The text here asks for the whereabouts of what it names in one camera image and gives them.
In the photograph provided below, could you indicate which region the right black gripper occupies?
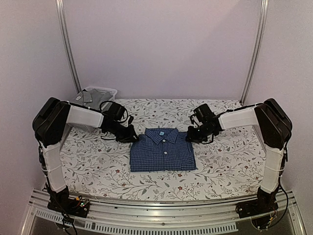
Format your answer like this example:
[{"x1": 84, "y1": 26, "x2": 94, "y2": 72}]
[{"x1": 186, "y1": 122, "x2": 214, "y2": 143}]

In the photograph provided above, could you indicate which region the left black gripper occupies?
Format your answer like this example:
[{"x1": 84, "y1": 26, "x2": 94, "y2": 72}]
[{"x1": 107, "y1": 122, "x2": 139, "y2": 143}]

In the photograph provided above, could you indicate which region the blue plaid long sleeve shirt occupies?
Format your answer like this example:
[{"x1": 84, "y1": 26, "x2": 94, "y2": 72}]
[{"x1": 130, "y1": 128, "x2": 197, "y2": 172}]

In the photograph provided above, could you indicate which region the white plastic basket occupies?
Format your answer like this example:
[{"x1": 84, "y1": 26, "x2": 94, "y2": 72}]
[{"x1": 67, "y1": 87, "x2": 117, "y2": 132}]

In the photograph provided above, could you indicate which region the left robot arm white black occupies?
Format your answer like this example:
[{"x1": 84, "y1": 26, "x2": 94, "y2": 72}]
[{"x1": 32, "y1": 97, "x2": 139, "y2": 193}]

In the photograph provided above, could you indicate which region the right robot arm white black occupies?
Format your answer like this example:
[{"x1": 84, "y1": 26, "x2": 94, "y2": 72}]
[{"x1": 186, "y1": 98, "x2": 292, "y2": 194}]

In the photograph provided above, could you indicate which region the grey folded shirt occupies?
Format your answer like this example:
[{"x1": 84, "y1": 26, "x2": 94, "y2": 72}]
[{"x1": 69, "y1": 89, "x2": 113, "y2": 110}]

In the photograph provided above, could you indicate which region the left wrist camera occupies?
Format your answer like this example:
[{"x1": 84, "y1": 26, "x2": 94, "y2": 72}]
[{"x1": 127, "y1": 115, "x2": 134, "y2": 125}]

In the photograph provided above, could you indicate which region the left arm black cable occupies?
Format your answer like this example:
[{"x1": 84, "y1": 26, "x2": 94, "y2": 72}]
[{"x1": 99, "y1": 100, "x2": 129, "y2": 123}]

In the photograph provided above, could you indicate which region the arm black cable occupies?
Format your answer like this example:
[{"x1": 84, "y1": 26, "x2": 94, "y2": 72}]
[
  {"x1": 99, "y1": 100, "x2": 129, "y2": 123},
  {"x1": 202, "y1": 104, "x2": 260, "y2": 145}
]

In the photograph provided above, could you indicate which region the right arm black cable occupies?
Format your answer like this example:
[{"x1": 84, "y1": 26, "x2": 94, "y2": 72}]
[{"x1": 202, "y1": 104, "x2": 260, "y2": 145}]

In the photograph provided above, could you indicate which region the aluminium front rail frame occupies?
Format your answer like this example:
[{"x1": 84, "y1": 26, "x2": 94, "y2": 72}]
[{"x1": 21, "y1": 189, "x2": 308, "y2": 235}]

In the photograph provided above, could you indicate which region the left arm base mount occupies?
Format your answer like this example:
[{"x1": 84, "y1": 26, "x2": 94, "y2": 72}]
[{"x1": 47, "y1": 194, "x2": 90, "y2": 218}]

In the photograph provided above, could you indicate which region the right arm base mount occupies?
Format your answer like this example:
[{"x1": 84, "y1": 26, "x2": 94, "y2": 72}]
[{"x1": 235, "y1": 196, "x2": 278, "y2": 218}]

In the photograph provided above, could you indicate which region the left aluminium corner post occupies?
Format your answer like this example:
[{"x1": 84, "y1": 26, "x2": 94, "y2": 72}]
[{"x1": 55, "y1": 0, "x2": 82, "y2": 93}]

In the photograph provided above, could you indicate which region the aluminium corner post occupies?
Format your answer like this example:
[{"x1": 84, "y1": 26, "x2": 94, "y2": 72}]
[
  {"x1": 55, "y1": 0, "x2": 82, "y2": 93},
  {"x1": 240, "y1": 0, "x2": 269, "y2": 104}
]

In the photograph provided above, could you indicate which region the right aluminium corner post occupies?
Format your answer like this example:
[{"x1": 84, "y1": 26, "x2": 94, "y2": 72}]
[{"x1": 240, "y1": 0, "x2": 269, "y2": 104}]

